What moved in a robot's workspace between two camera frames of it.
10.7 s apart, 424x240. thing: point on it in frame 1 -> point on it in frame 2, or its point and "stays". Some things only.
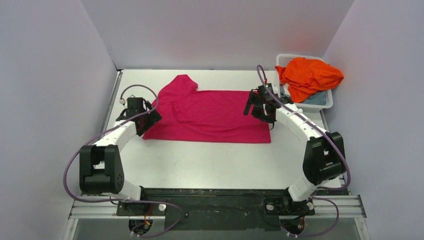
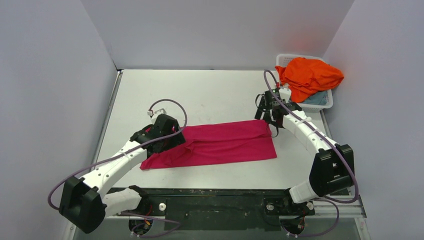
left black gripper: [147, 121] -> [177, 139]
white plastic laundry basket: [281, 60] stays
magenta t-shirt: [188, 114] -> [215, 143]
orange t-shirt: [304, 76] stays
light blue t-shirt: [319, 98] stays
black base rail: [220, 208] stays
